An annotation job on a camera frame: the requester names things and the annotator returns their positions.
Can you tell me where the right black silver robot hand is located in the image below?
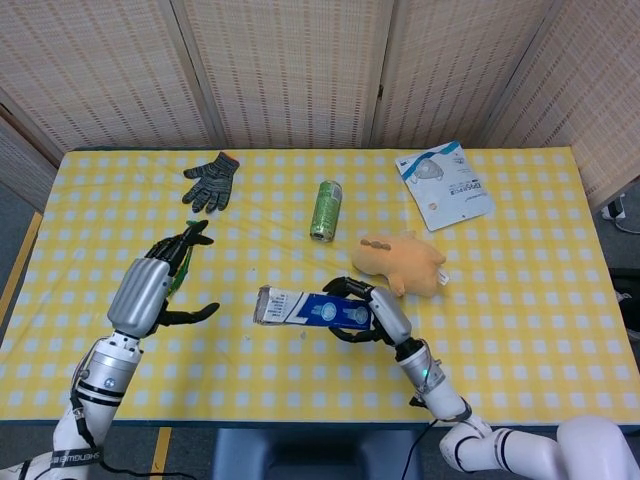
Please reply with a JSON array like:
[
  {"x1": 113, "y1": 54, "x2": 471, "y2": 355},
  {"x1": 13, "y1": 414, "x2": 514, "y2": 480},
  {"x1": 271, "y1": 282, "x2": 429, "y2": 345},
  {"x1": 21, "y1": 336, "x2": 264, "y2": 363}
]
[{"x1": 322, "y1": 276, "x2": 414, "y2": 351}]

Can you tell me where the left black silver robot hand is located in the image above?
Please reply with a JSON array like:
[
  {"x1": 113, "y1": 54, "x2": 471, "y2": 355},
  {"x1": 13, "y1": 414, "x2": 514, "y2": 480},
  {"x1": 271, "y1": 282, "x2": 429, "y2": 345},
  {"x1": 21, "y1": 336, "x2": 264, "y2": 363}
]
[{"x1": 107, "y1": 219, "x2": 221, "y2": 337}]

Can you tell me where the blue white box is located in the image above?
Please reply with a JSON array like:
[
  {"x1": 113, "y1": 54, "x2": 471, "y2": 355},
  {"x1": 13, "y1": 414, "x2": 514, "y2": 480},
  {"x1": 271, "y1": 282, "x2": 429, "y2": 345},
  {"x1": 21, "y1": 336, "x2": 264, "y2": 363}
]
[{"x1": 255, "y1": 284, "x2": 375, "y2": 331}]

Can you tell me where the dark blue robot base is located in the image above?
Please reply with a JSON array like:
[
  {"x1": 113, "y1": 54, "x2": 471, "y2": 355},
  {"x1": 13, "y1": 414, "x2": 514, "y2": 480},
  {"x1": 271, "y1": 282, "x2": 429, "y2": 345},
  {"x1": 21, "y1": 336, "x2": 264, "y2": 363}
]
[{"x1": 212, "y1": 428, "x2": 424, "y2": 480}]

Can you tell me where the yellow plush toy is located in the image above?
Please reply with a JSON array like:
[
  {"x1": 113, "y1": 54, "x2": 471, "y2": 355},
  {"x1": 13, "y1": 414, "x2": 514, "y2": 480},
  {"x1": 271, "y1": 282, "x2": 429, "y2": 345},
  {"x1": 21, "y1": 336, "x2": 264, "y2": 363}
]
[{"x1": 351, "y1": 229, "x2": 450, "y2": 299}]

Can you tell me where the yellow white checked tablecloth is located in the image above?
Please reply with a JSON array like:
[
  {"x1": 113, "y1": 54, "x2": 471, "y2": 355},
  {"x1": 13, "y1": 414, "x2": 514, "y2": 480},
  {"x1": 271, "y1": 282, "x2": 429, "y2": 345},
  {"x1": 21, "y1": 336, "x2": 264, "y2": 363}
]
[{"x1": 0, "y1": 147, "x2": 640, "y2": 429}]

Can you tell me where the green drink can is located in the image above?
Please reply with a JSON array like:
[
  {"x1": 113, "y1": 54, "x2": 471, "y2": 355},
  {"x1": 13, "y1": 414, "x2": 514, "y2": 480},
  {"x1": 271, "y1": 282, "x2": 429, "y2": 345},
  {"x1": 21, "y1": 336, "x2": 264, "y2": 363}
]
[{"x1": 309, "y1": 180, "x2": 344, "y2": 243}]

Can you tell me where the grey knitted work glove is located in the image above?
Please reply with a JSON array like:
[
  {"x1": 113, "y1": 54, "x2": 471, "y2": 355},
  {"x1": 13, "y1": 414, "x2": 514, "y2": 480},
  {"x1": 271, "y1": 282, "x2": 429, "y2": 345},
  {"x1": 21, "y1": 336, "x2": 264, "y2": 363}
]
[{"x1": 182, "y1": 152, "x2": 241, "y2": 215}]

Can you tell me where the white face mask package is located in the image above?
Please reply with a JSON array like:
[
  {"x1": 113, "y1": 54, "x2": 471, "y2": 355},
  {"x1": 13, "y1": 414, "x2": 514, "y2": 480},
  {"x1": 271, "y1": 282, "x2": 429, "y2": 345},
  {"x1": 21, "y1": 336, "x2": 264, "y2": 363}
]
[{"x1": 394, "y1": 140, "x2": 497, "y2": 233}]

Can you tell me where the black bag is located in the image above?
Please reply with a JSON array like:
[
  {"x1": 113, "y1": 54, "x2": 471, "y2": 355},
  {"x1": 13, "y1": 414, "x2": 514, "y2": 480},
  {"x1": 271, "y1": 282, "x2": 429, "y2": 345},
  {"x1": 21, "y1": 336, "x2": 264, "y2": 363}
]
[{"x1": 608, "y1": 268, "x2": 640, "y2": 344}]

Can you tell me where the white power strip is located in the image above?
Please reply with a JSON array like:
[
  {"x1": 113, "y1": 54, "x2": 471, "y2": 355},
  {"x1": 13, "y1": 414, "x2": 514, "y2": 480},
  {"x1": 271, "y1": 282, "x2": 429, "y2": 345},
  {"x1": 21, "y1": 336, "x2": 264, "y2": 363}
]
[{"x1": 601, "y1": 193, "x2": 640, "y2": 234}]

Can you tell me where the beige woven folding screen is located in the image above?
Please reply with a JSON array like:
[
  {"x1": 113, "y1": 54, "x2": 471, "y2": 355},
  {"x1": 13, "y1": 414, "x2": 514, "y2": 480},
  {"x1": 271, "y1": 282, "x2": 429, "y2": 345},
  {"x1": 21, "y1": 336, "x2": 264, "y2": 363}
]
[{"x1": 0, "y1": 0, "x2": 640, "y2": 211}]

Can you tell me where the black cable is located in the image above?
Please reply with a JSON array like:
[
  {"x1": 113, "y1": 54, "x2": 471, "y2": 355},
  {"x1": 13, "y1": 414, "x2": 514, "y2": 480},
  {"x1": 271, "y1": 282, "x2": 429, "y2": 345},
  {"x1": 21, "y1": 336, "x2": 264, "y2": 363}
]
[{"x1": 405, "y1": 418, "x2": 441, "y2": 480}]

